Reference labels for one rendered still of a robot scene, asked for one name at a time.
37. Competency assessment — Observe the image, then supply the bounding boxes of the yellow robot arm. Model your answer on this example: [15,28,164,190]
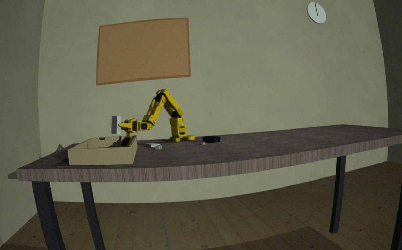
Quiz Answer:
[138,89,195,142]

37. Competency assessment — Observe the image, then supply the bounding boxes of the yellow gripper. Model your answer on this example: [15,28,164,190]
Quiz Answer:
[118,118,138,147]

